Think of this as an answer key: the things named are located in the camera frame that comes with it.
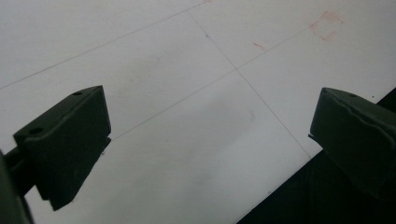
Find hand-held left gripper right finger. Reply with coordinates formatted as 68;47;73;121
308;87;396;200

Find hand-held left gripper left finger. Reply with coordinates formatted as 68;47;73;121
12;85;112;212

